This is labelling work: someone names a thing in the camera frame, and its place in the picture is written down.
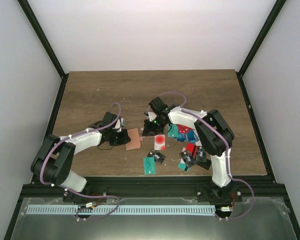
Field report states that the black VIP card lower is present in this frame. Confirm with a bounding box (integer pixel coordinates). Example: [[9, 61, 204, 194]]
[[147, 149, 166, 165]]

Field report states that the black VIP card left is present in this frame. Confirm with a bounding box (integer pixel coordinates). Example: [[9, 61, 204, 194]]
[[179, 150, 197, 168]]

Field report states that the white slotted cable duct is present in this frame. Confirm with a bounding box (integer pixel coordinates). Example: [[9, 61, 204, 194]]
[[26, 204, 216, 216]]

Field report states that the white red circle card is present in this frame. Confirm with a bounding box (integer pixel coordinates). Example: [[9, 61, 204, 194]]
[[154, 134, 166, 151]]

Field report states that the black card right bottom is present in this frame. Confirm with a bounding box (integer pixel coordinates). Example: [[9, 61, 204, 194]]
[[197, 160, 212, 170]]

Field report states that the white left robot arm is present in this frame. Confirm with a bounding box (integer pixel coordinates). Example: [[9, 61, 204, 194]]
[[30, 111, 131, 202]]

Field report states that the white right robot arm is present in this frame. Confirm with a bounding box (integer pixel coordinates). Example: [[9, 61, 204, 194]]
[[142, 97, 235, 202]]

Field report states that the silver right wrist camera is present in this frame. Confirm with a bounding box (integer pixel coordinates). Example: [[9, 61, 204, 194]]
[[144, 111, 157, 122]]

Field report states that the black VIP card right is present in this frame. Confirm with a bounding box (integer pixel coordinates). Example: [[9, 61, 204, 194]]
[[195, 148, 207, 163]]

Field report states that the black vip card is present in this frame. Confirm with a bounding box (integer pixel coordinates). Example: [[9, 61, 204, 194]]
[[195, 148, 207, 163], [147, 149, 166, 165], [179, 150, 197, 168]]

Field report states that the plain red card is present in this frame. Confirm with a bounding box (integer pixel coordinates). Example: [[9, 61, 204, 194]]
[[185, 143, 198, 156]]

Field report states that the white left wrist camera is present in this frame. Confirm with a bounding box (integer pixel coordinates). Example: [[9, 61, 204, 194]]
[[113, 117, 126, 132]]

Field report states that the grey metal tray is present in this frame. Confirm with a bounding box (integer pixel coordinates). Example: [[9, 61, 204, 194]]
[[11, 197, 297, 240]]

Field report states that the teal vip card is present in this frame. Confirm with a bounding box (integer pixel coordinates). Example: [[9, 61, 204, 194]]
[[143, 157, 156, 175], [168, 124, 179, 138]]

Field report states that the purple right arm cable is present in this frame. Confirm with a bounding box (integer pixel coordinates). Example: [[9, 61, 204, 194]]
[[146, 91, 255, 221]]

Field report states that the black aluminium frame rail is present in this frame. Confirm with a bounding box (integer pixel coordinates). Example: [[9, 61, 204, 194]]
[[5, 73, 300, 240]]

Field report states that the teal VIP card bottom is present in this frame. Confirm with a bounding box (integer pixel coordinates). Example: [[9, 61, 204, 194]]
[[143, 157, 156, 175]]

